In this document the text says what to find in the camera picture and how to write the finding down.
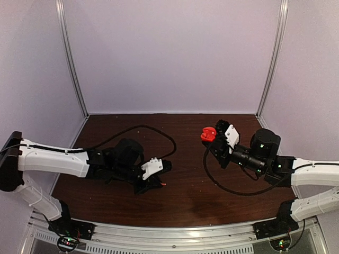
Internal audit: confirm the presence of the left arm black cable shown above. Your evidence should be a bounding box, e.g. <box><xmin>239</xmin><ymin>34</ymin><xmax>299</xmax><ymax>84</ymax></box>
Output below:
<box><xmin>66</xmin><ymin>125</ymin><xmax>177</xmax><ymax>159</ymax></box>

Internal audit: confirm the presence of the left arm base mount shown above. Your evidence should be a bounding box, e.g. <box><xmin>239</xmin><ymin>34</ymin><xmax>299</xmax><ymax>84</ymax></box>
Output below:
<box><xmin>48</xmin><ymin>220</ymin><xmax>95</xmax><ymax>240</ymax></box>

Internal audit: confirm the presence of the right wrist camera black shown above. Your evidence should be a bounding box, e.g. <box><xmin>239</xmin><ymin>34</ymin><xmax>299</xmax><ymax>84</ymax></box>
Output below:
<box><xmin>216</xmin><ymin>120</ymin><xmax>240</xmax><ymax>154</ymax></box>

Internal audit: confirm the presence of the orange round case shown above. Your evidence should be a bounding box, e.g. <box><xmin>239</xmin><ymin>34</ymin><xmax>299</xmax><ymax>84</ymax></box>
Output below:
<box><xmin>200</xmin><ymin>126</ymin><xmax>217</xmax><ymax>142</ymax></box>

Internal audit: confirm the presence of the aluminium frame post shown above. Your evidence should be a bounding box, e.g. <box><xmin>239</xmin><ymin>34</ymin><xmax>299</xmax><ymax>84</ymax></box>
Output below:
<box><xmin>56</xmin><ymin>0</ymin><xmax>89</xmax><ymax>118</ymax></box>
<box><xmin>256</xmin><ymin>0</ymin><xmax>289</xmax><ymax>119</ymax></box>

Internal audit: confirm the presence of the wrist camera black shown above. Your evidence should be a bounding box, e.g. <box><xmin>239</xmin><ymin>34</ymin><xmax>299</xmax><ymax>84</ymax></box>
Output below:
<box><xmin>216</xmin><ymin>120</ymin><xmax>240</xmax><ymax>154</ymax></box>
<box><xmin>141</xmin><ymin>157</ymin><xmax>172</xmax><ymax>180</ymax></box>

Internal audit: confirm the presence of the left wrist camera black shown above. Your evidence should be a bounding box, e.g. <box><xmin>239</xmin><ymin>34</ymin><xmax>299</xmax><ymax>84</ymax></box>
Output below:
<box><xmin>141</xmin><ymin>157</ymin><xmax>172</xmax><ymax>180</ymax></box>

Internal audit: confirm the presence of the left aluminium frame post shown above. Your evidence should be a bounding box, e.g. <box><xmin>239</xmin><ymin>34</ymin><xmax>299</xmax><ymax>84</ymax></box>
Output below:
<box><xmin>56</xmin><ymin>0</ymin><xmax>89</xmax><ymax>118</ymax></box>

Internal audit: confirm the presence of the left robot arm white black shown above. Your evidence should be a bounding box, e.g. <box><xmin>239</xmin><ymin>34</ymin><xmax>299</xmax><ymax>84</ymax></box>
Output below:
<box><xmin>1</xmin><ymin>131</ymin><xmax>165</xmax><ymax>235</ymax></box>

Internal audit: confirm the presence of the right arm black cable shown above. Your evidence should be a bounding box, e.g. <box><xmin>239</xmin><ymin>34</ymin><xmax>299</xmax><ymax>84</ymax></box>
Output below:
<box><xmin>203</xmin><ymin>148</ymin><xmax>276</xmax><ymax>196</ymax></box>

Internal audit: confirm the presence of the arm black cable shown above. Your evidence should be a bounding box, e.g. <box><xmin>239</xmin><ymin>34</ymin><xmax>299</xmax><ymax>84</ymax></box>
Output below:
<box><xmin>203</xmin><ymin>148</ymin><xmax>276</xmax><ymax>196</ymax></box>
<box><xmin>66</xmin><ymin>125</ymin><xmax>177</xmax><ymax>159</ymax></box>

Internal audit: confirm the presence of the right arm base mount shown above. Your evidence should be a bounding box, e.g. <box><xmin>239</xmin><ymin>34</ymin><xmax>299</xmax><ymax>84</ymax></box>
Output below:
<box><xmin>253</xmin><ymin>218</ymin><xmax>299</xmax><ymax>240</ymax></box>

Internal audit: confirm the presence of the right aluminium frame post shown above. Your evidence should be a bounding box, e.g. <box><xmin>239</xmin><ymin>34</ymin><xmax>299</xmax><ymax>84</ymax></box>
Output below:
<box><xmin>256</xmin><ymin>0</ymin><xmax>289</xmax><ymax>119</ymax></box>

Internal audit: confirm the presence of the front aluminium rail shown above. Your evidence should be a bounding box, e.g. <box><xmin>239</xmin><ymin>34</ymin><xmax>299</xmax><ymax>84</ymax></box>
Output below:
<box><xmin>19</xmin><ymin>212</ymin><xmax>329</xmax><ymax>253</ymax></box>

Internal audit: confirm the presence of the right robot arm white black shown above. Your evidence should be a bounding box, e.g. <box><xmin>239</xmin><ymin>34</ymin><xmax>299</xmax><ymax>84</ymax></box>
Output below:
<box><xmin>200</xmin><ymin>122</ymin><xmax>338</xmax><ymax>234</ymax></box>

